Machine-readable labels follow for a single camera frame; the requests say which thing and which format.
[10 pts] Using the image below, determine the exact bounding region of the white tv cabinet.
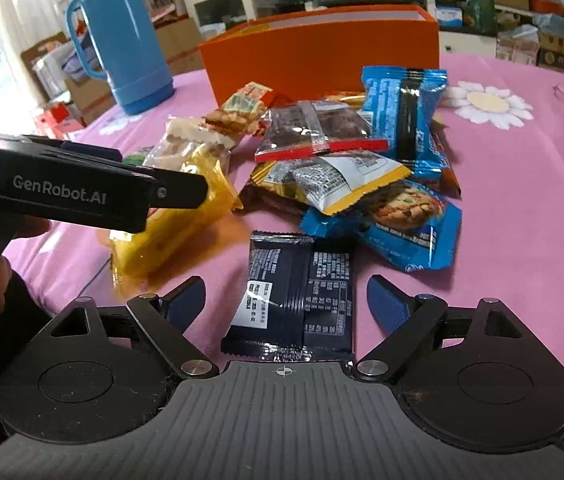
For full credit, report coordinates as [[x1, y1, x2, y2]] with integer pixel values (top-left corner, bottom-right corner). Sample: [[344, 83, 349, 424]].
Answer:
[[439, 30, 497, 58]]

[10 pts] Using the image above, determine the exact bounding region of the yellow white snack packet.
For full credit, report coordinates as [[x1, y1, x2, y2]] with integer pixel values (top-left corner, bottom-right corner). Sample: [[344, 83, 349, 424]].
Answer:
[[250, 150, 411, 216]]

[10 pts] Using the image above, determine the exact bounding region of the pink floral tablecloth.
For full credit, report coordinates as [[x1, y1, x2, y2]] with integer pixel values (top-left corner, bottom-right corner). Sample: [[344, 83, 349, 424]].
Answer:
[[5, 54, 564, 367]]

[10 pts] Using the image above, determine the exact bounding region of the brown cardboard box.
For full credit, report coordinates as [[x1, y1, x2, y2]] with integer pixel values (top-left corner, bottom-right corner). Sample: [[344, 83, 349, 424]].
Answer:
[[65, 78, 116, 125]]

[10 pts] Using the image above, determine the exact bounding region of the blue black striped packet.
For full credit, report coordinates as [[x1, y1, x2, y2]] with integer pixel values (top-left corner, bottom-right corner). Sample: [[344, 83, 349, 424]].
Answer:
[[361, 65, 449, 181]]

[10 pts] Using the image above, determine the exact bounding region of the brown chocolate snack packet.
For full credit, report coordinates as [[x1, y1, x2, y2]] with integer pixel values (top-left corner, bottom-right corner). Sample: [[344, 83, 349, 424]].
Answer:
[[254, 101, 389, 164]]

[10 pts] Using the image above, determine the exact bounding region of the clear beige cracker packet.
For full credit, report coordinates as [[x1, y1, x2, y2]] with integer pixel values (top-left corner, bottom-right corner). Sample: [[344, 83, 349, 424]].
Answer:
[[143, 117, 237, 172]]

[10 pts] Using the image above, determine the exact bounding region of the blue thermos flask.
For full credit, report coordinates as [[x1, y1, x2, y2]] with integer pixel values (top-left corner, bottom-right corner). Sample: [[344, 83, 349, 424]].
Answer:
[[66, 0, 175, 115]]

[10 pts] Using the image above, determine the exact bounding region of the blue cookie packet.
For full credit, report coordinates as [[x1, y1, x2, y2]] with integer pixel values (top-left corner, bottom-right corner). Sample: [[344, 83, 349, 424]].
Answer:
[[299, 179, 462, 272]]

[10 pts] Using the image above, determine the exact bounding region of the yellow green snack packet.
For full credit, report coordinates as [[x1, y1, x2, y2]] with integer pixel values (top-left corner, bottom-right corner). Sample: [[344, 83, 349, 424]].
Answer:
[[109, 140, 242, 292]]

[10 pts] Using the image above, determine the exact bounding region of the orange cardboard box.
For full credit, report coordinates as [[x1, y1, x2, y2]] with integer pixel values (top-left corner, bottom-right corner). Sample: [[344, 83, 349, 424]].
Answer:
[[199, 4, 439, 103]]

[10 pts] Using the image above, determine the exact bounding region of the dark navy snack packet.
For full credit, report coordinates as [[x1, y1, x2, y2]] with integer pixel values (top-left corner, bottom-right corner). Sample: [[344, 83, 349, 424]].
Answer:
[[221, 231, 355, 362]]

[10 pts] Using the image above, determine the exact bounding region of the red peanut snack packet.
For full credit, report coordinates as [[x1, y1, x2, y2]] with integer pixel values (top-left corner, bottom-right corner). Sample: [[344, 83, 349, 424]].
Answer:
[[205, 81, 277, 136]]

